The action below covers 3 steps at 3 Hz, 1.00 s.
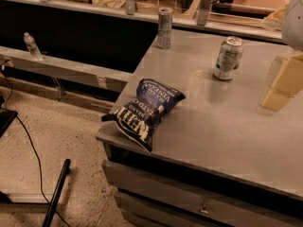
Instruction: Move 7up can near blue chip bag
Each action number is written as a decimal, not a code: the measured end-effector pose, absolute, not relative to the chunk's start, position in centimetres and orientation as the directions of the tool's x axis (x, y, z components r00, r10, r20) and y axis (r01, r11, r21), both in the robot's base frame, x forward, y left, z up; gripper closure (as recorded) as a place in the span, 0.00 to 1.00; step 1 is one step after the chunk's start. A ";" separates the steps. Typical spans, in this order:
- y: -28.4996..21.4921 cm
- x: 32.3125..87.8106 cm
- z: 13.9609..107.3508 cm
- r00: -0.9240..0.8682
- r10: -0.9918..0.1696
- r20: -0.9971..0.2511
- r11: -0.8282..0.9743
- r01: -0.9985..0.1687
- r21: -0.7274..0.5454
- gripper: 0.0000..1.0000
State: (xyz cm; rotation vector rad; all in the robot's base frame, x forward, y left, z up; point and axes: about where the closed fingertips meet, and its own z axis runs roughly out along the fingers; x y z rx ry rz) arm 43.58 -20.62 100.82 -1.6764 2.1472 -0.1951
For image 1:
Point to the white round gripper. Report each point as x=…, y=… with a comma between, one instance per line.
x=294, y=26

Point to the green white 7up can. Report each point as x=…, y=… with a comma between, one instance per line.
x=229, y=58

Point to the tall silver energy drink can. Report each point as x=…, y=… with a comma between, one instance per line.
x=164, y=27

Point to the blue kettle chip bag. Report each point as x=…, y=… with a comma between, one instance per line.
x=139, y=118

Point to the black metal stand leg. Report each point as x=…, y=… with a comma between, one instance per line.
x=52, y=206

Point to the clear plastic water bottle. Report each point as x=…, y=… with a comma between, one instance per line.
x=32, y=47

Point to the black device on floor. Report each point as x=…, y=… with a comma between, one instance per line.
x=6, y=118

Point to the grey metal bench rail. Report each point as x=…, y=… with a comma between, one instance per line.
x=83, y=73

